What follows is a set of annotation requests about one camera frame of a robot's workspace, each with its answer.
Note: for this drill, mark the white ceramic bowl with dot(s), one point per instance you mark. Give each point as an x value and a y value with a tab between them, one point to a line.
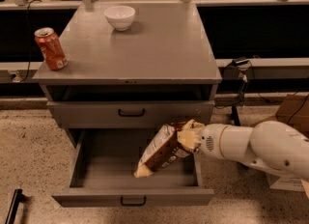
120	17

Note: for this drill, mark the brown chip bag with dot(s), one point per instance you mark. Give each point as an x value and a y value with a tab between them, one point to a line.
164	149

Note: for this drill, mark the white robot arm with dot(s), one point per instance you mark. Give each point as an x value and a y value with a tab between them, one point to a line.
230	143

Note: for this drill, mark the open grey drawer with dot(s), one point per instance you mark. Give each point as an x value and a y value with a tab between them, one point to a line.
102	174

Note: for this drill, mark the black bar on floor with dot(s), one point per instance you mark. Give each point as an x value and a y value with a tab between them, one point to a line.
18	198

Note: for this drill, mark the closed grey drawer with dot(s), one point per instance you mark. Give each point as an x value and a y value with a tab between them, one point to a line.
128	114

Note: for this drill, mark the black stand with power adapter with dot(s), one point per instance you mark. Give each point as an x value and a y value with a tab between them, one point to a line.
240	64

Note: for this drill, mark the grey drawer cabinet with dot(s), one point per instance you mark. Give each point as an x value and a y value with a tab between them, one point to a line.
164	55

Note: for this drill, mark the cardboard box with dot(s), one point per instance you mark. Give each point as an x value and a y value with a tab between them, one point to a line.
282	144

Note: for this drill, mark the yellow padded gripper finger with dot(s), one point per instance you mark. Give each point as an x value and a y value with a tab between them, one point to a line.
189	138

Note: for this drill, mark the orange soda can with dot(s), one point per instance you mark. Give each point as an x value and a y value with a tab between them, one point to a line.
52	52

